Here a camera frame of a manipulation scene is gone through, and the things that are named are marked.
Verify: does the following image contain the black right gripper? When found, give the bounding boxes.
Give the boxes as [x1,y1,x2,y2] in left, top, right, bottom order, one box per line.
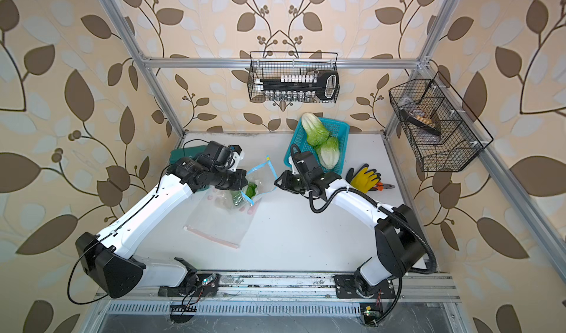
[275,169,312,194]

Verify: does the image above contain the clear blue-zip zipper bag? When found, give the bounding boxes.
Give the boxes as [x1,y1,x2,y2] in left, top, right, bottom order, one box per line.
[212,156,277,215]

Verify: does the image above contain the chinese cabbage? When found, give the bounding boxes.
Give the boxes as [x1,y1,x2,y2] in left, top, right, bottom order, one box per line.
[315,137,340,170]
[230,182,257,208]
[301,113,330,147]

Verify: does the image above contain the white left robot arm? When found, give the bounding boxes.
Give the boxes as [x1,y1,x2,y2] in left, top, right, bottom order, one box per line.
[75,141,248,298]

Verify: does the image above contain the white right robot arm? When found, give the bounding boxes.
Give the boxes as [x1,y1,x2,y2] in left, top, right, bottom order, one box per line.
[275,144,438,290]

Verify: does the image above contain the clear pink-zip dotted bag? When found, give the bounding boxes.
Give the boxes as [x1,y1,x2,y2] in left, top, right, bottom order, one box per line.
[184,188,262,249]

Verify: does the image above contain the chinese cabbage in basket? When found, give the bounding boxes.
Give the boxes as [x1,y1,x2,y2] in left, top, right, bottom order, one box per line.
[301,113,330,147]

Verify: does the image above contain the green plastic tool case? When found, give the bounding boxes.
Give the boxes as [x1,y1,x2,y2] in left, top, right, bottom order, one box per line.
[166,145,211,193]

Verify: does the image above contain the teal plastic basket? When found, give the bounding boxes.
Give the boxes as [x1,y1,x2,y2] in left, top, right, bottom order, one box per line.
[284,113,349,175]

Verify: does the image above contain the socket set black holder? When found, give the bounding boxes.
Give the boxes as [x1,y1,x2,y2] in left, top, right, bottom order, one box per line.
[249,70,340,103]

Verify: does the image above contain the dark tool in right basket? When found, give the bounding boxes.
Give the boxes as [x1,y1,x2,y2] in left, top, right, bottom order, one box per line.
[401,109,442,136]

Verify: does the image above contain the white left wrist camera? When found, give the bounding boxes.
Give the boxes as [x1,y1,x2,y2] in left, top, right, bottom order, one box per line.
[228,145,245,172]

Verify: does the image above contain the orange handled pliers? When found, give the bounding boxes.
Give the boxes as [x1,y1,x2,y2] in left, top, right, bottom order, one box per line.
[371,182,396,191]

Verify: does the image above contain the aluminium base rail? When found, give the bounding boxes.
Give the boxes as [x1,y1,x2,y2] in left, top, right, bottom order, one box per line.
[101,268,461,303]

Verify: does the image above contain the black wire basket right wall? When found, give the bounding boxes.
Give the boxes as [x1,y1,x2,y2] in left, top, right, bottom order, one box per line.
[389,72,494,172]

